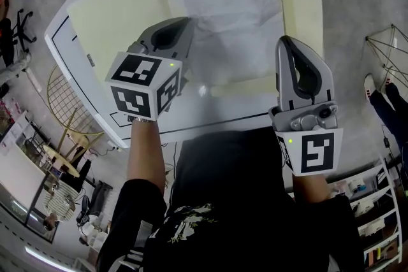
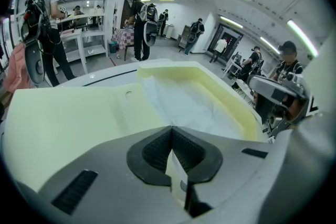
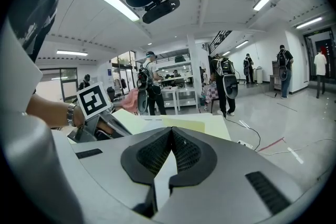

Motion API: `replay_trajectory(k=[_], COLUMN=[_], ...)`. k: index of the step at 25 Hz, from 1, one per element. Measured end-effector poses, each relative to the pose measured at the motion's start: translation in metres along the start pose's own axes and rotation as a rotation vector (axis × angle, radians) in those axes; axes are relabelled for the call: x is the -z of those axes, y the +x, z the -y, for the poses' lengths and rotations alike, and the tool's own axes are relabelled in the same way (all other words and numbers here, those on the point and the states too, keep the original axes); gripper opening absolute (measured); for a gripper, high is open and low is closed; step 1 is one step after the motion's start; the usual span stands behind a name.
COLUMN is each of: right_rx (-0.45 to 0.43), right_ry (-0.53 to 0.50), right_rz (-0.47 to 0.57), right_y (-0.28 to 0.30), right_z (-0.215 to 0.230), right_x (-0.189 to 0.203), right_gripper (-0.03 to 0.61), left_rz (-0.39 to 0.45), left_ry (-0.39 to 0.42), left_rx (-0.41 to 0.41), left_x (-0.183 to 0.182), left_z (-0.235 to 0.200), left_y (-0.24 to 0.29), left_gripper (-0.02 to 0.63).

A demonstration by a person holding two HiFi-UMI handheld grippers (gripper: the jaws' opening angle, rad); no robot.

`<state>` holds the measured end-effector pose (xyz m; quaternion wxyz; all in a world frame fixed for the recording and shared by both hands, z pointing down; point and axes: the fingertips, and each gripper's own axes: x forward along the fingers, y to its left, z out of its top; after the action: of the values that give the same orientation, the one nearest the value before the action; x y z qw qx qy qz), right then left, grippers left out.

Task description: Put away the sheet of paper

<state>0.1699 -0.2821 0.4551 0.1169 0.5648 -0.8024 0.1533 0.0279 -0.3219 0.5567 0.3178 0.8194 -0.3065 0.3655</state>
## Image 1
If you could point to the black office chair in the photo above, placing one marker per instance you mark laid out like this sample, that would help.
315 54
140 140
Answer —
6 41

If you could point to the person's right forearm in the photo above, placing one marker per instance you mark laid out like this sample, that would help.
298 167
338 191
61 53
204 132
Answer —
310 191

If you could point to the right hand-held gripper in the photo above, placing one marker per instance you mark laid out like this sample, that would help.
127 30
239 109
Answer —
318 153

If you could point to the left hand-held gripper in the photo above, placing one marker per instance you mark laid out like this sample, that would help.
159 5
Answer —
134 73

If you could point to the person's black printed shirt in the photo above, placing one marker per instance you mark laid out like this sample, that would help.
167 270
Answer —
229 168

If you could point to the white power strip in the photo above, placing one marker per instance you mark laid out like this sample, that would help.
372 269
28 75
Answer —
114 146

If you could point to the person's left forearm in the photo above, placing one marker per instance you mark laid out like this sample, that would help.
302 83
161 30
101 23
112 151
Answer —
145 153

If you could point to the round wooden stool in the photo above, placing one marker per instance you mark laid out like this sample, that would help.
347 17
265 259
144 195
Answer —
62 160

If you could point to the silver wristwatch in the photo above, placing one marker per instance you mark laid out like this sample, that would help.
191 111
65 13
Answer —
141 119

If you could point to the white shelf rack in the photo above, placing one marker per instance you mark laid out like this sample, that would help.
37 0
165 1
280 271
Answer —
366 173

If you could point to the white tape roll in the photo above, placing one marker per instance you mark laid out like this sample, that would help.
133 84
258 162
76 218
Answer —
355 187

